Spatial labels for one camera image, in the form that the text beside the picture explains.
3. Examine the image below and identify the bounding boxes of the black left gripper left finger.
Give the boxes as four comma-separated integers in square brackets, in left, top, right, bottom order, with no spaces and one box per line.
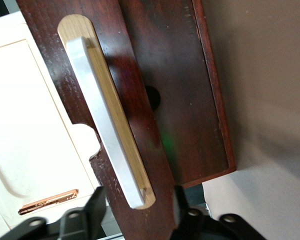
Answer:
[58,186,108,240]

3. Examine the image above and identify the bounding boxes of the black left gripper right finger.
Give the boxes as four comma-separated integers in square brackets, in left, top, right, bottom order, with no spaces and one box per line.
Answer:
[168,185,211,240]

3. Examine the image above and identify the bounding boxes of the white drawer handle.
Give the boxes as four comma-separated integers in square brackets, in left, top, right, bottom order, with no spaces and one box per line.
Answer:
[64,36,147,210]

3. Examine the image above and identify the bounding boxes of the light wood handle plate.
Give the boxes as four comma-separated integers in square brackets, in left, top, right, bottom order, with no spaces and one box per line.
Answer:
[57,14,156,210]

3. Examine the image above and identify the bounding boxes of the dark wooden drawer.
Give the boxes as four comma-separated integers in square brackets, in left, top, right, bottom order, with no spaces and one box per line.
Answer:
[16,0,180,240]

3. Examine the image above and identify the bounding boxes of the dark wooden drawer case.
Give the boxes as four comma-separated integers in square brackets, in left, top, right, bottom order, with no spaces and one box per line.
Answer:
[119,0,238,189]

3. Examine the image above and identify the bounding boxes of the white cabinet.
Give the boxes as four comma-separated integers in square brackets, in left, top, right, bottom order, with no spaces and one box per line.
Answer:
[0,17,108,238]

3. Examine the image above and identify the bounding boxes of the copper bar handle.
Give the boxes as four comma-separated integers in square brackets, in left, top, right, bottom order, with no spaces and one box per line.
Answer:
[17,189,79,216]

